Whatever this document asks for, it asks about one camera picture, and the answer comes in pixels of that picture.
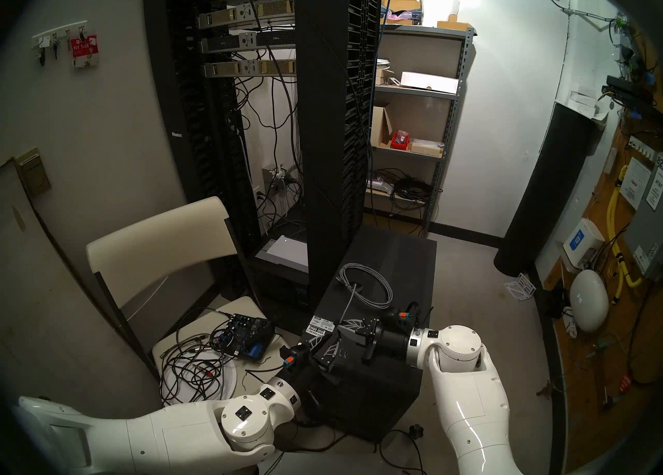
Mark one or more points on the pink plastic bag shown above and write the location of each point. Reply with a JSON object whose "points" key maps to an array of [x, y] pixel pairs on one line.
{"points": [[401, 15]]}

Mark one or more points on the brass wall plate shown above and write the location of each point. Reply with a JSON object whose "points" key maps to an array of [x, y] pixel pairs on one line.
{"points": [[32, 176]]}

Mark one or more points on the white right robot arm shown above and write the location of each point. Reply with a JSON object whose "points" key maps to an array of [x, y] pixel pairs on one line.
{"points": [[466, 401]]}

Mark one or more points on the cream padded chair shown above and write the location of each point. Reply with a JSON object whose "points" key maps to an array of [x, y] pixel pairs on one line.
{"points": [[155, 241]]}

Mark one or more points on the grey AT&T utility box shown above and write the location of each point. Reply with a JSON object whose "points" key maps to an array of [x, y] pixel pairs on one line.
{"points": [[650, 230]]}

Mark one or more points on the black wall router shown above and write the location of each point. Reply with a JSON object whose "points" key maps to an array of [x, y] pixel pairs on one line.
{"points": [[627, 91]]}

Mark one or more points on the white folded bracket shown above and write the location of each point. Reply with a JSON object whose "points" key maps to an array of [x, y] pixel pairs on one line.
{"points": [[520, 287]]}

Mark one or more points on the grey metal shelf unit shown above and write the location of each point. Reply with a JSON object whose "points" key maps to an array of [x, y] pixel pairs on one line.
{"points": [[424, 52]]}

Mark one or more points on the black Dell rack server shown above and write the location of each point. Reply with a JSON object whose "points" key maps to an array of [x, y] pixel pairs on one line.
{"points": [[243, 42]]}

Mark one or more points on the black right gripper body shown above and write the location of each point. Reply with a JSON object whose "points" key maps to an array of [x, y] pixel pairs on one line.
{"points": [[391, 339]]}

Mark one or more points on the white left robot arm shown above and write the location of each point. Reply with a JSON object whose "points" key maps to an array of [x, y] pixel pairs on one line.
{"points": [[155, 437]]}

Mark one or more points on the black UPS unit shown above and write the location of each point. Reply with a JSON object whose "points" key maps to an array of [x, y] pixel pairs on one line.
{"points": [[279, 293]]}

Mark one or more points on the red caution tag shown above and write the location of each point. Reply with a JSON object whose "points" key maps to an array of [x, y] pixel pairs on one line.
{"points": [[624, 382]]}

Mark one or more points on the small white boxes stack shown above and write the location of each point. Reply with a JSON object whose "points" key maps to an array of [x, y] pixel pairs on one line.
{"points": [[585, 104]]}

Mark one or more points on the black blue audio interface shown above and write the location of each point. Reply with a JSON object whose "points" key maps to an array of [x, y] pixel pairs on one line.
{"points": [[248, 331]]}

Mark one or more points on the dark hanging key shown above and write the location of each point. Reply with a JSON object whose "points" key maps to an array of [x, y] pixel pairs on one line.
{"points": [[42, 54], [55, 49]]}

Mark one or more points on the open cardboard box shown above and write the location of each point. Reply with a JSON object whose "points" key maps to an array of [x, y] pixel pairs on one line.
{"points": [[380, 127]]}

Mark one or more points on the plywood backboard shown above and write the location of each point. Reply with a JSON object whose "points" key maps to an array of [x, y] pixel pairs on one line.
{"points": [[585, 427]]}

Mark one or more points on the black workstation tower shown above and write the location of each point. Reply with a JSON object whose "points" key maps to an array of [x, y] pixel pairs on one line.
{"points": [[399, 251]]}

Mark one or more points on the white flat box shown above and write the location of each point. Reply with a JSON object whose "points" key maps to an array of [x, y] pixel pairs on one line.
{"points": [[430, 83]]}

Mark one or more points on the small cardboard box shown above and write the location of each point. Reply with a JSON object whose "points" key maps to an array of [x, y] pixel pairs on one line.
{"points": [[453, 26]]}

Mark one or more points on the flat tan box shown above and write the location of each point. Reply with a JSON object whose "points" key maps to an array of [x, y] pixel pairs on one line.
{"points": [[427, 148]]}

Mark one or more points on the white key hook rack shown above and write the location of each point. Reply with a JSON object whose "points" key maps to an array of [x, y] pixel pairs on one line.
{"points": [[61, 35]]}

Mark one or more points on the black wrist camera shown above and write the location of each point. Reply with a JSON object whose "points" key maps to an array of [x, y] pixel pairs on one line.
{"points": [[291, 357], [404, 313]]}

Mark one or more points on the white label sheet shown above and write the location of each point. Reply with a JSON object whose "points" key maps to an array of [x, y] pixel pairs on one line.
{"points": [[636, 184]]}

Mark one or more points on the wall power outlet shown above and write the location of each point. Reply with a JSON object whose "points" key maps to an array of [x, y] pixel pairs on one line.
{"points": [[269, 176]]}

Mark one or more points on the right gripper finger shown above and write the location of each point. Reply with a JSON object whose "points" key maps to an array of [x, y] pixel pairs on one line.
{"points": [[352, 323], [366, 357]]}

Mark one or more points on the small red bin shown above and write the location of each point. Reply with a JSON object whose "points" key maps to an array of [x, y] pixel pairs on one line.
{"points": [[400, 142]]}

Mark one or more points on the grey flat device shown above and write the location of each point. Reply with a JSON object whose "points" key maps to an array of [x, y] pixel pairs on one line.
{"points": [[287, 251]]}

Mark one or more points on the white junction box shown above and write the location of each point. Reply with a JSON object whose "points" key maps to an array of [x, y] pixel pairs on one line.
{"points": [[621, 39]]}

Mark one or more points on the white box blue label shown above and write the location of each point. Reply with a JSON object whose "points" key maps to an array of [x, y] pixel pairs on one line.
{"points": [[582, 243]]}

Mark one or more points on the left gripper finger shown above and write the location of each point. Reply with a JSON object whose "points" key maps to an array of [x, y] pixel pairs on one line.
{"points": [[331, 339], [346, 349]]}

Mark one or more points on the white oval router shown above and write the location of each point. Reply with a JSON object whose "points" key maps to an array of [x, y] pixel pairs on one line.
{"points": [[588, 300]]}

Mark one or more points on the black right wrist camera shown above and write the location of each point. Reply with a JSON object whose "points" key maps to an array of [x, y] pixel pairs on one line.
{"points": [[404, 313]]}

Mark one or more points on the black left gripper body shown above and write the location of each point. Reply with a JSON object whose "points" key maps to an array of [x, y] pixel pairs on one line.
{"points": [[317, 357]]}

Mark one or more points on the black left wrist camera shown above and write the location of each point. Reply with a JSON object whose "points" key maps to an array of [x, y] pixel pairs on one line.
{"points": [[291, 357]]}

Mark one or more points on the black server rack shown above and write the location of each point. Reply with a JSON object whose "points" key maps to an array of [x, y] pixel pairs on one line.
{"points": [[331, 117]]}

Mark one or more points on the white power strip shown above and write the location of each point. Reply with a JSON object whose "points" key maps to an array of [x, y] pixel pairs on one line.
{"points": [[378, 187]]}

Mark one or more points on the large cardboard box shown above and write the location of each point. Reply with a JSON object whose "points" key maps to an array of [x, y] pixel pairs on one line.
{"points": [[401, 0]]}

